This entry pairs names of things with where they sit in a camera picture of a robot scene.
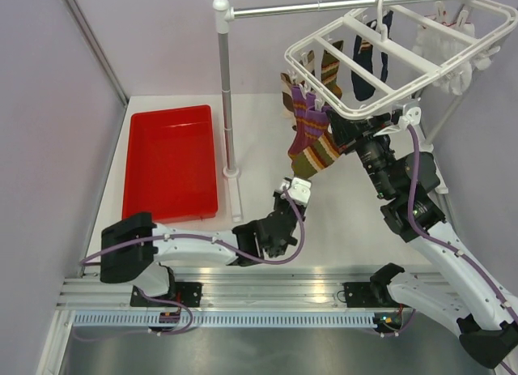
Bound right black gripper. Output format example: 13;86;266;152
328;106;396;198

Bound olive green striped sock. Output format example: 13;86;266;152
291;132;340;180

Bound purple striped sock front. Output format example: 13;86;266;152
287;107;329;162

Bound purple striped sock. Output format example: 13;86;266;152
291;84;316;137
287;107;329;162

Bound purple striped sock back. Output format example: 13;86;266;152
291;84;316;137

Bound brown cream striped sock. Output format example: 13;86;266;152
280;72;295;126

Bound white clip sock hanger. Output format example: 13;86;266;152
284;0;517;121

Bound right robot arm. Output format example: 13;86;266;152
326;110;517;369

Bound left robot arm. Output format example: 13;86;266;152
100;186;310;306

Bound white fluffy socks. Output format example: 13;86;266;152
412;25;500;96

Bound navy blue sock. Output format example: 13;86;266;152
350;11;393;101

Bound olive brown patterned sock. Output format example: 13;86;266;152
321;50;342;99

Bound red plastic bin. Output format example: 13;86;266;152
121;104;219;223

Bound silver drying rack stand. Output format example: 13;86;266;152
212;0;518;224

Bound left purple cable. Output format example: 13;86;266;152
80;186;307;266

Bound purple cable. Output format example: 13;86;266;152
406;123;518;375
80;186;307;266

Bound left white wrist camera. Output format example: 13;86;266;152
278;177;312;207

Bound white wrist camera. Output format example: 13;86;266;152
278;177;312;207
376;98;422;136

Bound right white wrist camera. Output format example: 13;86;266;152
376;98;422;136

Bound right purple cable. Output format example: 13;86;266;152
406;123;518;375

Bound white slotted cable duct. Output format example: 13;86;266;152
74;311;376;328

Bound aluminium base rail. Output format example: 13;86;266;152
56;266;378;312

